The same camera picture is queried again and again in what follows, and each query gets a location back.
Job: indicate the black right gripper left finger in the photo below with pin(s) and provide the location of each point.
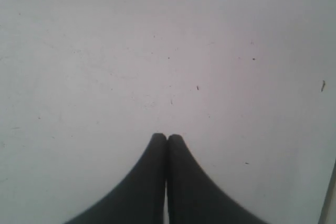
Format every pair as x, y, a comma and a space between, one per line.
140, 196

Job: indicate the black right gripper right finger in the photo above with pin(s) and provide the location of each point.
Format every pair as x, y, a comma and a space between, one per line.
192, 196

